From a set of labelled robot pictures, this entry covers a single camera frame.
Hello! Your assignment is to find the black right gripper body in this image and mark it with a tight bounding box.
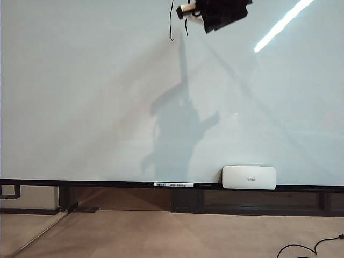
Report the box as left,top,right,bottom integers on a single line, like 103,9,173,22
194,0,253,35

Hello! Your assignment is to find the white marker pen black tip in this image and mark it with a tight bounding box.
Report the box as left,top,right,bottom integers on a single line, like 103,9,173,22
176,2,202,20

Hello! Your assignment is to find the large white whiteboard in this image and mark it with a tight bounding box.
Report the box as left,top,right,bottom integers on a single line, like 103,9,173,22
0,0,344,187

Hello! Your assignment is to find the white marker pen black cap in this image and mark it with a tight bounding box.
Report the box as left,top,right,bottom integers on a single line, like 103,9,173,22
149,181,214,189

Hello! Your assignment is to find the black whiteboard tray ledge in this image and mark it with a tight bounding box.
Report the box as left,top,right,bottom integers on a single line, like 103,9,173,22
0,178,344,193

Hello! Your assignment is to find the white rectangular board eraser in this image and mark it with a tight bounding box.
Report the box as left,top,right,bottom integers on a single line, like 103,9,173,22
221,164,277,190

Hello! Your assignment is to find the black floor plate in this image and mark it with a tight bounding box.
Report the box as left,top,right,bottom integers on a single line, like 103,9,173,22
77,206,101,214

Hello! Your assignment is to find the black floor cable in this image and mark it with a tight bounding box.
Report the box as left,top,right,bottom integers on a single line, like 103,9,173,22
276,233,344,258

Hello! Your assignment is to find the black wall pipe bracket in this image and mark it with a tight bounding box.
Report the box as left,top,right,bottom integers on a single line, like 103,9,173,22
0,183,22,200

